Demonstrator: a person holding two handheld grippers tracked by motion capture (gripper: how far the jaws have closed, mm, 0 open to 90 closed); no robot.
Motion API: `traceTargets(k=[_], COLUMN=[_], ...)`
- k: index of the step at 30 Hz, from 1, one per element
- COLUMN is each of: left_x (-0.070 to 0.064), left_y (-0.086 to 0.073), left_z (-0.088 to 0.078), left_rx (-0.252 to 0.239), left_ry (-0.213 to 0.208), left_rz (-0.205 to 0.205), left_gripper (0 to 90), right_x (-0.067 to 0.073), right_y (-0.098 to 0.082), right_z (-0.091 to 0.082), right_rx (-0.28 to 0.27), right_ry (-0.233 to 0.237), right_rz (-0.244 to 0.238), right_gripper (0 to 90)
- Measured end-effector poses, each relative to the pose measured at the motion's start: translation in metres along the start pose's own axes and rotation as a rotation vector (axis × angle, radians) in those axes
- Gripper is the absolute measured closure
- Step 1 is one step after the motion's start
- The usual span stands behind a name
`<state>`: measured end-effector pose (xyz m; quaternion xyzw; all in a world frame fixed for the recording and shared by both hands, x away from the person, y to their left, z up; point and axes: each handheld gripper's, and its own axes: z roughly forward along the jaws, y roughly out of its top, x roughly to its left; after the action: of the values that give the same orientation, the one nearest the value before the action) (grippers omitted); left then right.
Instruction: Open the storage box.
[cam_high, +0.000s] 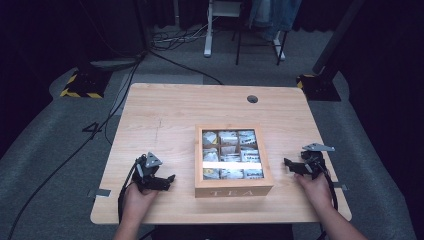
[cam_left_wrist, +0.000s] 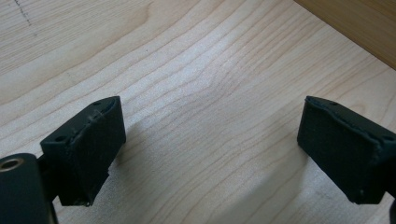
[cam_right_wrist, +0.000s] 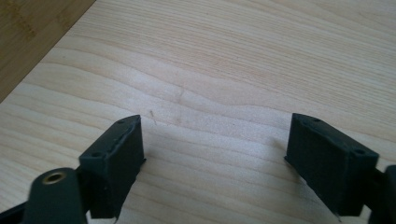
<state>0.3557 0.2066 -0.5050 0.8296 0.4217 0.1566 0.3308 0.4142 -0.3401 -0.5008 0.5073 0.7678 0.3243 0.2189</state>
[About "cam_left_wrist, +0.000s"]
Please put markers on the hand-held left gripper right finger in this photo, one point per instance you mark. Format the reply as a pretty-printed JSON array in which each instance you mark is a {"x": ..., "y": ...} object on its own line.
[{"x": 339, "y": 149}]

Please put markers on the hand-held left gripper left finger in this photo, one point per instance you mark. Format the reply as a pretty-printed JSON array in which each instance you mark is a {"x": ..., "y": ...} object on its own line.
[{"x": 90, "y": 149}]

